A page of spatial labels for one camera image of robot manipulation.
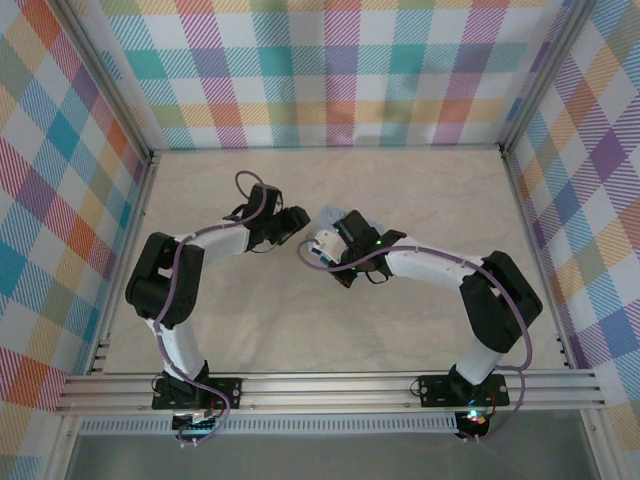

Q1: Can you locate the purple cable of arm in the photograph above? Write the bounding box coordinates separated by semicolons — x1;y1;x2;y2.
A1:
153;169;269;449
297;238;532;444

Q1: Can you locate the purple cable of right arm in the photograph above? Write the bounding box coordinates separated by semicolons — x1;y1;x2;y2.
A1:
297;238;532;444

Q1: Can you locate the thin aluminium back rail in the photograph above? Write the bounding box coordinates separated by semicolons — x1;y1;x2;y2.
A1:
149;144;506;155

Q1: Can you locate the aluminium side rail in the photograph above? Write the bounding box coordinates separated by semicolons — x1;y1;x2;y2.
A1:
88;149;164;375
498;144;576;371

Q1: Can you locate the long aluminium base rail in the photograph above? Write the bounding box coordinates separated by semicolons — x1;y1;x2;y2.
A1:
53;368;607;415

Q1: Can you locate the white slotted cable duct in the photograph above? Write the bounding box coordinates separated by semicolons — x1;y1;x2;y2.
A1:
78;412;460;436

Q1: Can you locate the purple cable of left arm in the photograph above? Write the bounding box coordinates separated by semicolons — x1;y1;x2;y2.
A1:
153;169;269;449

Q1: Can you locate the small circuit board with light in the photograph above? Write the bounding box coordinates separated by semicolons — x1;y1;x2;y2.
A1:
458;407;490;432

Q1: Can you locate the circuit board with green lights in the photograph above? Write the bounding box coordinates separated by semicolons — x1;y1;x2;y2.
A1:
171;407;224;437

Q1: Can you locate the aluminium frame post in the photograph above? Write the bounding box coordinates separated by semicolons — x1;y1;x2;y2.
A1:
497;0;601;159
52;0;162;169

